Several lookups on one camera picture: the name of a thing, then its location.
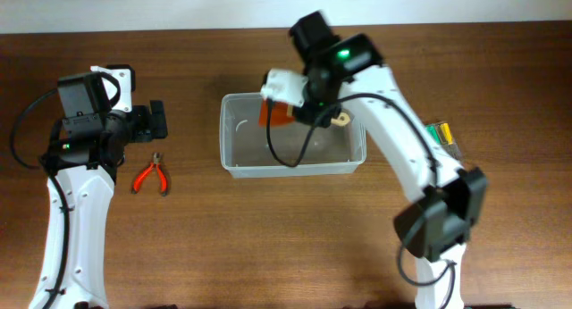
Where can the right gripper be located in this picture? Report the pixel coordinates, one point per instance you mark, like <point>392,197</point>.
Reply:
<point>314,115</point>

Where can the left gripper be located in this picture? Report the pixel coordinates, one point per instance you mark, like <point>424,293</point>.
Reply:
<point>156,120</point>

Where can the orange scraper with wooden handle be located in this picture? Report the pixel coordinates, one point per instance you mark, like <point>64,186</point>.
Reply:
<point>281,114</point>

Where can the clear screwdriver set case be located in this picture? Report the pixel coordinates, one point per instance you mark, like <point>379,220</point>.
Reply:
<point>441,133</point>

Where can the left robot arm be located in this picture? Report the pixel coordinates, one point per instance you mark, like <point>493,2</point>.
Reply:
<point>86,148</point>

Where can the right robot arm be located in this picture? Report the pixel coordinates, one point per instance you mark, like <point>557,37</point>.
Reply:
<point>445,199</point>

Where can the clear plastic container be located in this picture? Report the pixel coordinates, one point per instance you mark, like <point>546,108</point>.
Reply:
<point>245,154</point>

